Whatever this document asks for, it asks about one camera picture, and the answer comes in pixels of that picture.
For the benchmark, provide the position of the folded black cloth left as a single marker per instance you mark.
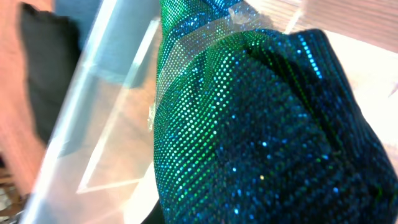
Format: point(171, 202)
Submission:
point(51, 52)

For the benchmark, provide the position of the clear plastic storage bin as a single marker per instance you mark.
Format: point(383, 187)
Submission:
point(99, 162)

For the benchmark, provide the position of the blue green sequin garment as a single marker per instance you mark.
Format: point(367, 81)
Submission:
point(256, 126)

